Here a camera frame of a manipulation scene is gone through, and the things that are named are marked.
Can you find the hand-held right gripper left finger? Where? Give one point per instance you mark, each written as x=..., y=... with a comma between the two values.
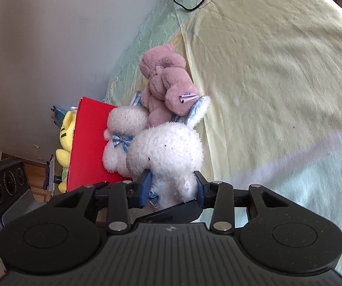
x=146, y=189

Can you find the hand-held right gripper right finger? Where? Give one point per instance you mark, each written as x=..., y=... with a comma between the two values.
x=200, y=190

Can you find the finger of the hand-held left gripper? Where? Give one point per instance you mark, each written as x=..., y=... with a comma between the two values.
x=174, y=214

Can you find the white plush rabbit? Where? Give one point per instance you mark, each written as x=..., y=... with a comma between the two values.
x=168, y=152

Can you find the white plush with blue bow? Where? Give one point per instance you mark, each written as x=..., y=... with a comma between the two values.
x=123, y=122

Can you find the red cardboard box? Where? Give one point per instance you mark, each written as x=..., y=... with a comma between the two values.
x=90, y=143

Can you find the pink plush bear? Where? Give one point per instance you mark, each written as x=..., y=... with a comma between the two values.
x=165, y=80

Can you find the white cabinet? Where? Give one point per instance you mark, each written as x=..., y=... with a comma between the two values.
x=24, y=143

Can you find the green plush toy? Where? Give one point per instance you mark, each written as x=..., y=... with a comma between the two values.
x=65, y=174

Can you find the yellow plush tiger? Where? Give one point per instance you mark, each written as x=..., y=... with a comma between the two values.
x=66, y=128

